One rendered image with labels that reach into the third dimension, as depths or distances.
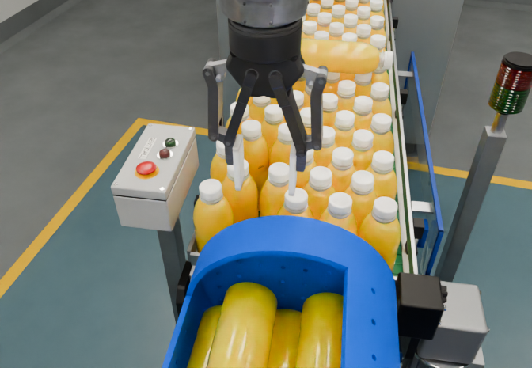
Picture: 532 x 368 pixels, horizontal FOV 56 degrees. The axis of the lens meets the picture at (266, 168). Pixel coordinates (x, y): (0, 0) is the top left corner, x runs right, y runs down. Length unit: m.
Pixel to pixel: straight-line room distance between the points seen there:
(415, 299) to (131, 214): 0.51
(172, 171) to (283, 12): 0.51
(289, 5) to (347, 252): 0.30
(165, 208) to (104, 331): 1.22
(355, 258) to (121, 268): 1.71
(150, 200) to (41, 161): 2.07
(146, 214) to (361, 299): 0.47
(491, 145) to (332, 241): 0.56
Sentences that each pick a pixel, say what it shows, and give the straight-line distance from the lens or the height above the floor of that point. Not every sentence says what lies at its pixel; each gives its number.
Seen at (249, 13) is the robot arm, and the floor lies 1.50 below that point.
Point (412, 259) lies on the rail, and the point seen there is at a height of 0.98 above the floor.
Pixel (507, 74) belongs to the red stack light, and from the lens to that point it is 1.01.
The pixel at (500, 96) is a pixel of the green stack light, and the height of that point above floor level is 1.19.
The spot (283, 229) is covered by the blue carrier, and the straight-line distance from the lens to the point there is 0.61.
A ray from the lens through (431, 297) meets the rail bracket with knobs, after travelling 0.88.
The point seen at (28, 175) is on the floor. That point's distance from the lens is 2.87.
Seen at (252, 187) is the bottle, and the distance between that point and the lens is 0.92.
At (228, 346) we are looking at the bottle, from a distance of 0.62.
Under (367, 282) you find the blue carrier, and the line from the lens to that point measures 0.61.
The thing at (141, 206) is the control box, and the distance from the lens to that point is 0.92.
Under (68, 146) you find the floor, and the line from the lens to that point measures 3.00.
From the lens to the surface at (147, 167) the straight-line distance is 0.92.
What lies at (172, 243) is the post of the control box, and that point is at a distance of 1.10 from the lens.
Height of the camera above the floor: 1.68
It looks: 40 degrees down
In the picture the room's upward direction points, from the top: straight up
